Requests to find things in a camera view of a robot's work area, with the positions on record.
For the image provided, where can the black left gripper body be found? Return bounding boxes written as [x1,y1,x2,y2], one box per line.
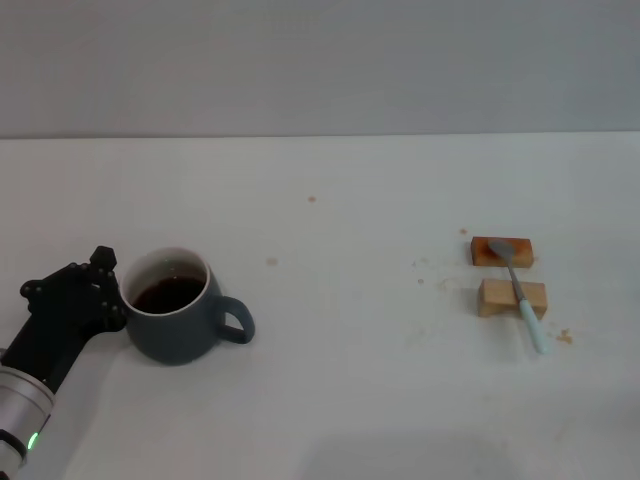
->
[0,287,101,397]

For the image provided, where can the grey ceramic coffee cup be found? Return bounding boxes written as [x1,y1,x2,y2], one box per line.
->
[119,246,257,367]

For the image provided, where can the blue handled metal spoon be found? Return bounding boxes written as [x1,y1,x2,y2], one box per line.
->
[487,237,551,356]

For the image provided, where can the pale notched wooden block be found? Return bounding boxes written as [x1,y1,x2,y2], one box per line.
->
[477,277,548,319]

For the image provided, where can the orange stained wooden block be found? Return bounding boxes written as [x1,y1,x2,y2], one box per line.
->
[470,235,535,270]

